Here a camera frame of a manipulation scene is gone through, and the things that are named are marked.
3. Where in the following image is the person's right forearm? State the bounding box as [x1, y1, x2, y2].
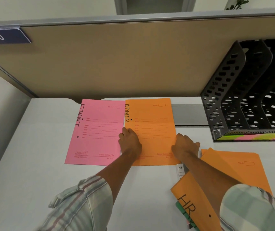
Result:
[180, 152, 243, 220]

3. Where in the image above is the black perforated file rack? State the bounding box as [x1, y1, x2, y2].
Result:
[200, 37, 275, 143]

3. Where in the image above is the tan desk partition panel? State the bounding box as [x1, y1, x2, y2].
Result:
[0, 7, 275, 99]

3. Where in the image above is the frosted glass door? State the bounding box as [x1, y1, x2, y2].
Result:
[114, 0, 197, 15]

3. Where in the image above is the grey folder white spine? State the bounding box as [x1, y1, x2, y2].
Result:
[175, 163, 189, 180]

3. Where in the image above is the green folder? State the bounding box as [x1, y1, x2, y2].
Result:
[175, 201, 200, 231]

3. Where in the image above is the person's right hand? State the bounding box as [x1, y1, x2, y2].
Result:
[171, 133, 201, 162]

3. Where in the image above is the white curved side panel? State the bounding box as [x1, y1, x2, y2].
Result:
[0, 65, 32, 190]

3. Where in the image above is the yellow-green sticky note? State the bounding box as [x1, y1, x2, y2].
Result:
[220, 134, 246, 141]
[255, 133, 275, 140]

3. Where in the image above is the person's right shirt sleeve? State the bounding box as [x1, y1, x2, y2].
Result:
[219, 183, 275, 231]

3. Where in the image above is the pink sticky note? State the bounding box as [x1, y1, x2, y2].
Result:
[242, 134, 261, 141]

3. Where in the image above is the person's left hand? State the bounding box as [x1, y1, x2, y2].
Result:
[118, 127, 143, 159]

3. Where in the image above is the dark blue number plate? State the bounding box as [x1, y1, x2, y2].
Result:
[0, 28, 32, 45]

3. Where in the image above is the grey cable tray cover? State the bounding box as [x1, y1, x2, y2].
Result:
[171, 104, 210, 128]

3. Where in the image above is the slim leafy green plant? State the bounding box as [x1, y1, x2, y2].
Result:
[225, 0, 251, 10]

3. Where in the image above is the person's left forearm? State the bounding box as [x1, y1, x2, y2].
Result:
[95, 148, 143, 211]

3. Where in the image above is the pink folder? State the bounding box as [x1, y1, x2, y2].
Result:
[64, 98, 126, 166]

